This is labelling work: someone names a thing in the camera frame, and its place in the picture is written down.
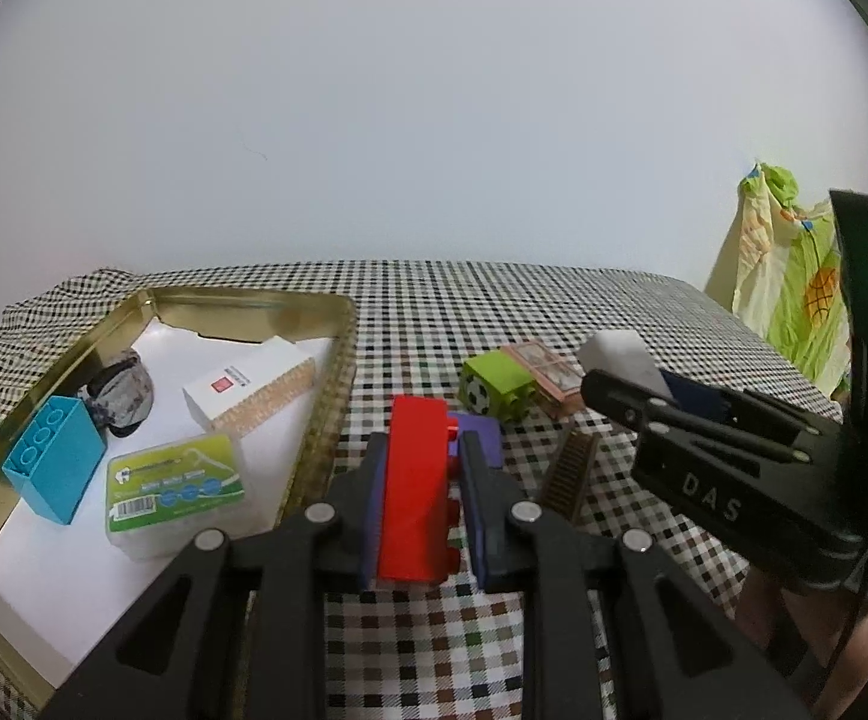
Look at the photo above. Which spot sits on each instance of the green toy brick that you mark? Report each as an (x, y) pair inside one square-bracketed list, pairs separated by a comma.
[(493, 384)]

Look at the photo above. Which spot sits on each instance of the blue toy brick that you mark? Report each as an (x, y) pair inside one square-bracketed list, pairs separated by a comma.
[(53, 461)]

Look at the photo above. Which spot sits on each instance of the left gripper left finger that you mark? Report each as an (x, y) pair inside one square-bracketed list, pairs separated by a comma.
[(330, 546)]

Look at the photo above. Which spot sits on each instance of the gold metal tin box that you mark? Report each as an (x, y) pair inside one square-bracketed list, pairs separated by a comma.
[(324, 325)]

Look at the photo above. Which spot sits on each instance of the green floss pick box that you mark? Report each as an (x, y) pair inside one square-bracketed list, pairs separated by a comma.
[(158, 499)]

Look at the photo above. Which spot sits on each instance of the brown wooden comb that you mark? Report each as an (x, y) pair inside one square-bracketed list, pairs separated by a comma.
[(565, 483)]

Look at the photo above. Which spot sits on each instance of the person's right hand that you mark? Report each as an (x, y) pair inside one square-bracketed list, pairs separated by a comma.
[(818, 618)]

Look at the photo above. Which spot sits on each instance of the white small carton box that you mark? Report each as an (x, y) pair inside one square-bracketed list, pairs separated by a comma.
[(251, 388)]

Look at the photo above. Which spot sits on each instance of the white paper liner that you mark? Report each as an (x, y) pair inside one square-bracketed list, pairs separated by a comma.
[(63, 586)]

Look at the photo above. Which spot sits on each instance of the green yellow hanging cloth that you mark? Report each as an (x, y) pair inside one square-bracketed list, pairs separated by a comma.
[(779, 272)]

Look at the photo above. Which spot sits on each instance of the red toy brick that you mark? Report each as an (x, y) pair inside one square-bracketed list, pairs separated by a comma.
[(418, 512)]

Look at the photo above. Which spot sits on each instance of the white charger plug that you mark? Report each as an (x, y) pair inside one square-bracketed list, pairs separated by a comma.
[(623, 354)]

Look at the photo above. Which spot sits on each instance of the purple toy brick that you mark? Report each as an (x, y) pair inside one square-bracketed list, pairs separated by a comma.
[(488, 432)]

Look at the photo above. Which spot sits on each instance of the grey black watch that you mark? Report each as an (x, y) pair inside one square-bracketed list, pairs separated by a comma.
[(120, 397)]

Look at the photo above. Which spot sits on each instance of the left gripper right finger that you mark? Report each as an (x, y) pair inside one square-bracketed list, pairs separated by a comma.
[(517, 546)]

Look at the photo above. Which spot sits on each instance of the rose gold makeup palette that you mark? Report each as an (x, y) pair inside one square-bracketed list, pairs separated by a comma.
[(557, 381)]

